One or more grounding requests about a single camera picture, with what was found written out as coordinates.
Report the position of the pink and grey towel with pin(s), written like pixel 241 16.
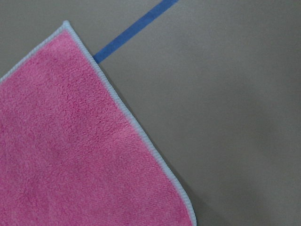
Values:
pixel 72 154

